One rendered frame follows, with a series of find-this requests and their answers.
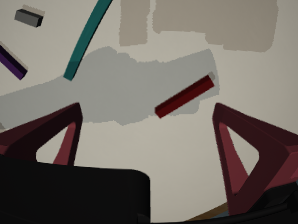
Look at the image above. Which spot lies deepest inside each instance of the turquoise rod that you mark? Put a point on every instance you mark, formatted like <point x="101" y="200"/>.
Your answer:
<point x="85" y="37"/>

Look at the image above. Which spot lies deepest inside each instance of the grey rectangular block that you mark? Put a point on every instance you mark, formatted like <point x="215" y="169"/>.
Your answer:
<point x="28" y="17"/>

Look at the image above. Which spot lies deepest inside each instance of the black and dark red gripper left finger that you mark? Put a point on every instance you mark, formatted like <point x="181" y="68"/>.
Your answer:
<point x="22" y="142"/>

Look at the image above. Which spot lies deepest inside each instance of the dark red rod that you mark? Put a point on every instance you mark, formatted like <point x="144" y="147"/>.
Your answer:
<point x="184" y="96"/>

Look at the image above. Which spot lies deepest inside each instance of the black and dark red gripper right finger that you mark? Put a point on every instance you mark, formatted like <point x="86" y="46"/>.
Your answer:
<point x="278" y="157"/>

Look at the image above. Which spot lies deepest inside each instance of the purple rod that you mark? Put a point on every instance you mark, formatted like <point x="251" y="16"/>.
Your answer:
<point x="11" y="64"/>

